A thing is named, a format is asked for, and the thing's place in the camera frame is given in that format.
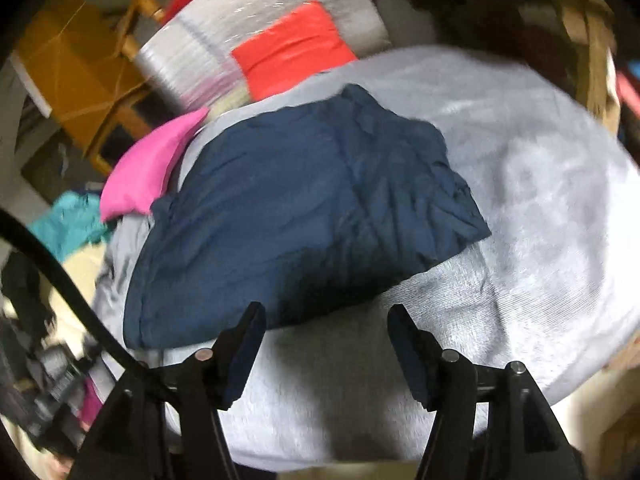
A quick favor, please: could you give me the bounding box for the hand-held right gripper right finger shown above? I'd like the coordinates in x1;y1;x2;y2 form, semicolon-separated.
386;303;586;480

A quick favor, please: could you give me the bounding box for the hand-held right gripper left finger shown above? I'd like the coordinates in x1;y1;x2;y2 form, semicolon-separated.
67;301;267;480

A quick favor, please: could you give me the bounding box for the navy blue puffer jacket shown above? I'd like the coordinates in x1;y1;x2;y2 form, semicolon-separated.
122;83;493;351

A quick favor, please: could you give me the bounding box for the black bag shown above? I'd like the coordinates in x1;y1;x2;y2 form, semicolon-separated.
0;255;56;341

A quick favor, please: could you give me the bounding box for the cream sofa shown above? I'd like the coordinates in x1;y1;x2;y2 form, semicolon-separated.
50;250;108;331

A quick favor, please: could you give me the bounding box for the teal garment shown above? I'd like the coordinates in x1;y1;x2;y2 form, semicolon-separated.
27;192;116;263

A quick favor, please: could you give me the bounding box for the grey blanket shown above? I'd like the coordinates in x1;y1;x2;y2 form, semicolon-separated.
92;45;640;473

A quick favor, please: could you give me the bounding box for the pink pillow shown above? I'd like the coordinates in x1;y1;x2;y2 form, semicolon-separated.
99;106;211;223

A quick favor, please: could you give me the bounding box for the red pillow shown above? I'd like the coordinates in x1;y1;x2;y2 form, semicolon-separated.
231;1;358;101

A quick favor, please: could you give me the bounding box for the silver wrapped package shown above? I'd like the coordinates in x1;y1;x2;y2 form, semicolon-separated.
135;0;393;121

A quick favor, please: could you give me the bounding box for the yellow wooden pillar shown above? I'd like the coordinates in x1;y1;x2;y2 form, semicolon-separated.
12;0;166;176

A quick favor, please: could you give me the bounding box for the coral folded cloth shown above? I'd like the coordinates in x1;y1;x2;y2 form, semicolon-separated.
615;70;640;111

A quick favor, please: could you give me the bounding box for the wooden table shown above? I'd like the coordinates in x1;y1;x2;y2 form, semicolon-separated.
360;0;626;136

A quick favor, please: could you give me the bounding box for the wooden stair railing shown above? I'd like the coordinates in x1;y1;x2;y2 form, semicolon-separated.
117;0;168;61

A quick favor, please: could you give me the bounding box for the black cable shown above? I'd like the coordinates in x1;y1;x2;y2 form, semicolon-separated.
0;208;171;391

